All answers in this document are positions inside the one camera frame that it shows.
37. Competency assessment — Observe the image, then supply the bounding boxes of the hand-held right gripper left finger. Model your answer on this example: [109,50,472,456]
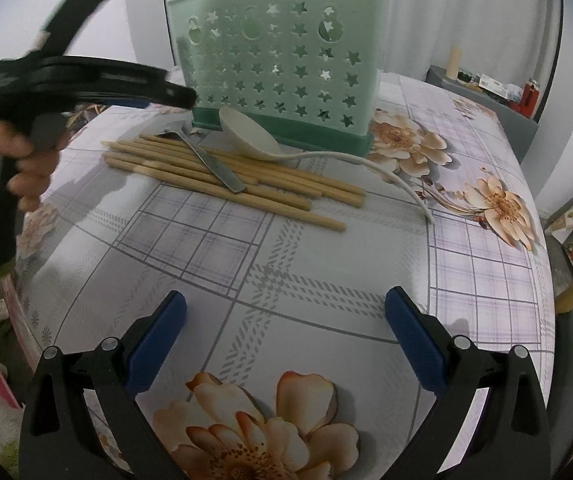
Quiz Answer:
[19,290,188,480]

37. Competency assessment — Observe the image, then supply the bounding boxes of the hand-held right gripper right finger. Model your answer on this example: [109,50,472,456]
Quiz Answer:
[385,286,555,480]

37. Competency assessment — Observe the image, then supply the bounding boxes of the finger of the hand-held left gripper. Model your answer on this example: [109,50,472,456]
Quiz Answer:
[61,56,170,84]
[66,80,198,109]

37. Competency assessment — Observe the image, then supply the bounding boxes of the white plastic ladle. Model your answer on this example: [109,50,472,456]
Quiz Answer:
[219,106,436,224]

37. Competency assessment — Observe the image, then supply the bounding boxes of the metal spoon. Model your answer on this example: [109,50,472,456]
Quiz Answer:
[156,127,246,193]

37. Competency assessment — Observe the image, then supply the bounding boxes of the green perforated utensil holder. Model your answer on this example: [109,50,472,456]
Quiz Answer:
[166,0,392,157]

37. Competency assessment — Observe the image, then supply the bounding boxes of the pile of wooden chopsticks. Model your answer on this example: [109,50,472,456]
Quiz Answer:
[102,133,366,233]

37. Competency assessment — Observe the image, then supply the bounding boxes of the floral checked tablecloth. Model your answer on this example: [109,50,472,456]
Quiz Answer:
[4,72,555,480]

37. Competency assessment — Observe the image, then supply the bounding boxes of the grey cabinet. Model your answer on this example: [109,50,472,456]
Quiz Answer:
[425,64,540,161]

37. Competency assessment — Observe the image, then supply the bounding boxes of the red container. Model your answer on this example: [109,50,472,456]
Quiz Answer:
[509,79,540,116]

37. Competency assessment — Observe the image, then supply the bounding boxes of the white box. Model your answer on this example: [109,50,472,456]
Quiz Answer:
[477,74,522,101]

